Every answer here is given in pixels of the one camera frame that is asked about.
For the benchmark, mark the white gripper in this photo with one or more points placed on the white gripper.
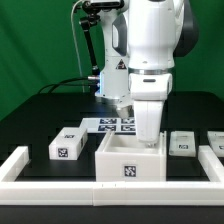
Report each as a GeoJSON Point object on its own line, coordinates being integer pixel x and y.
{"type": "Point", "coordinates": [148, 116]}

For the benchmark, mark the white cabinet body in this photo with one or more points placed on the white cabinet body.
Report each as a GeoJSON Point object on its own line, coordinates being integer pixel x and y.
{"type": "Point", "coordinates": [124, 158]}

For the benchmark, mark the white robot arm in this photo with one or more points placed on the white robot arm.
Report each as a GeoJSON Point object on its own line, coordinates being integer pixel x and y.
{"type": "Point", "coordinates": [142, 38]}

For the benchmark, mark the small white cabinet top box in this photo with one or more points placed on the small white cabinet top box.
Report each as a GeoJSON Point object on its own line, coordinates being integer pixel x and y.
{"type": "Point", "coordinates": [68, 144]}

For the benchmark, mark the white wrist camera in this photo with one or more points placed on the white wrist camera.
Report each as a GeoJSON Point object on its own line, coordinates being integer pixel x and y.
{"type": "Point", "coordinates": [124, 112]}

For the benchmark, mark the white fiducial marker base plate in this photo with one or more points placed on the white fiducial marker base plate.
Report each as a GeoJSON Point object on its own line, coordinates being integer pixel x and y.
{"type": "Point", "coordinates": [102, 125]}

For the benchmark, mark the white U-shaped boundary frame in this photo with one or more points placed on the white U-shaped boundary frame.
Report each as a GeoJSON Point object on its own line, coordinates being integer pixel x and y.
{"type": "Point", "coordinates": [195, 193]}

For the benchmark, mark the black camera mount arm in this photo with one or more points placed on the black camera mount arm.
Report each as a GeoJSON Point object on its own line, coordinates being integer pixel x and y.
{"type": "Point", "coordinates": [92, 8]}

